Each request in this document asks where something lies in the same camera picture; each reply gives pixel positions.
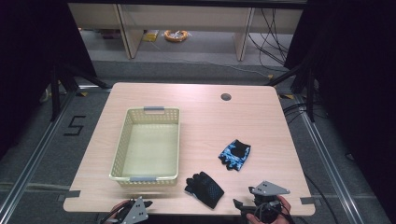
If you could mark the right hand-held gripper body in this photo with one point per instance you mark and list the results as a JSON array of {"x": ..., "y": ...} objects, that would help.
[{"x": 269, "y": 188}]

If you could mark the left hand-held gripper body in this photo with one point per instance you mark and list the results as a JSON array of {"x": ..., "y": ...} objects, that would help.
[{"x": 137, "y": 213}]

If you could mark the blue camouflage fingerless glove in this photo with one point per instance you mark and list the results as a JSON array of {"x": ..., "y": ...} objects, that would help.
[{"x": 232, "y": 158}]

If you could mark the black mesh fingerless glove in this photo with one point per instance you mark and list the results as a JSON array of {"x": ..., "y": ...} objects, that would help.
[{"x": 205, "y": 189}]

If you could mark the pale yellow plastic basket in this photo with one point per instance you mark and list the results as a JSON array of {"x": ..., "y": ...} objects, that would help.
[{"x": 149, "y": 149}]

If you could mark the person's left hand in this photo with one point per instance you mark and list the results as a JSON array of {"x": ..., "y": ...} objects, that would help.
[{"x": 116, "y": 207}]

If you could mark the person's right hand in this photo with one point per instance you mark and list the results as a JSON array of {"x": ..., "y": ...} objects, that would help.
[{"x": 285, "y": 207}]

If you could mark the grey tape piece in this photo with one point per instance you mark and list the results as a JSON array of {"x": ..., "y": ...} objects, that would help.
[
  {"x": 307, "y": 200},
  {"x": 73, "y": 194}
]

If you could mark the grey table grommet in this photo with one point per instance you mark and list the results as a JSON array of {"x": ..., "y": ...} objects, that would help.
[{"x": 226, "y": 96}]

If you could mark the black metal stand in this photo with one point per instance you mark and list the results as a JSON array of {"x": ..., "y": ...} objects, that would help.
[
  {"x": 55, "y": 93},
  {"x": 310, "y": 93}
]

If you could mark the black curtain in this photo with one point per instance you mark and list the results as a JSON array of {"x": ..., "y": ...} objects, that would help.
[
  {"x": 358, "y": 77},
  {"x": 31, "y": 62}
]

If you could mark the yellow packet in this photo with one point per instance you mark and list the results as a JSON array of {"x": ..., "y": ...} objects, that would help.
[{"x": 151, "y": 36}]

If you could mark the aluminium floor rail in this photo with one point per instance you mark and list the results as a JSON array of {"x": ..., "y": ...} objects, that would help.
[
  {"x": 34, "y": 158},
  {"x": 330, "y": 168}
]

